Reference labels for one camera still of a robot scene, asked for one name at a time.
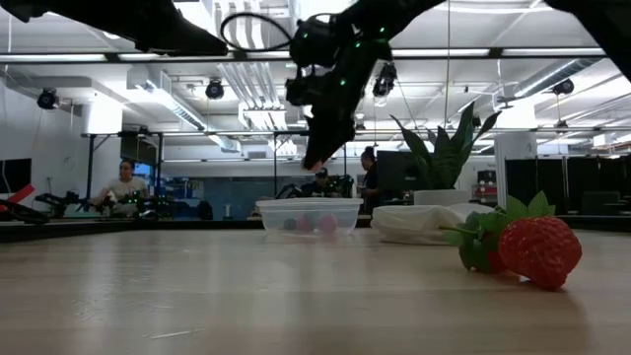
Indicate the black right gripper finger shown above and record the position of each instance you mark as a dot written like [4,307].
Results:
[328,138]

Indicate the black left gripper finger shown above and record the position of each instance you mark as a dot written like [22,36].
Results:
[172,34]

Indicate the pink round fruit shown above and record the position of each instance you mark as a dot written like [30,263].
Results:
[328,224]

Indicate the small dark blueberry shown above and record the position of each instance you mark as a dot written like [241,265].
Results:
[290,224]

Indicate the red strawberry with stem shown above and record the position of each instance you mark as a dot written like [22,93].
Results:
[475,246]

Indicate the large red strawberry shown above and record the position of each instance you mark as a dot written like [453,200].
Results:
[539,251]

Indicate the black background robot arm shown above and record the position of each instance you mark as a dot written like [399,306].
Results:
[341,186]
[64,199]

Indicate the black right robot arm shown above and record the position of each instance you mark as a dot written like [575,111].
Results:
[374,20]

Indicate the clear plastic tupperware container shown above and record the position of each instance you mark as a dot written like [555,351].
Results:
[276,209]

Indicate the person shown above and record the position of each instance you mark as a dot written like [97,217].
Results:
[371,177]
[320,186]
[123,185]

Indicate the black desk monitor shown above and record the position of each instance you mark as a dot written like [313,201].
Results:
[397,170]

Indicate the green snake plant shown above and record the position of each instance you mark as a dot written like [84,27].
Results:
[446,158]

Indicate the white folded cloth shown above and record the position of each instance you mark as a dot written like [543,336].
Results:
[414,222]

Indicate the white plant pot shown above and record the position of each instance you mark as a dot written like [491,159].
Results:
[441,197]

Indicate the red storage bins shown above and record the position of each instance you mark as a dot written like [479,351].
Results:
[486,190]

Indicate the white pillar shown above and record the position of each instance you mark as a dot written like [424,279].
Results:
[515,163]

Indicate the red bar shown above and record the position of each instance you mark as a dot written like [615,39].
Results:
[21,194]

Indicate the black partition panels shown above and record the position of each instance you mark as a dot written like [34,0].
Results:
[567,185]

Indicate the black hanging camera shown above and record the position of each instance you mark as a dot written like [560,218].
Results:
[387,81]
[563,87]
[48,98]
[214,90]

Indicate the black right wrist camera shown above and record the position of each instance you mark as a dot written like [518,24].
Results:
[301,91]

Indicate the black metal rig frame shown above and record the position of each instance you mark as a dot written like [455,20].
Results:
[275,163]
[90,167]

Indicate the black frame bar with lights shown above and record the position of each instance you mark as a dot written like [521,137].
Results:
[495,51]

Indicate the black wall monitor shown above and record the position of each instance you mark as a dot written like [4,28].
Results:
[15,175]

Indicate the black table edge rail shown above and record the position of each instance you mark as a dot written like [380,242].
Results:
[98,229]

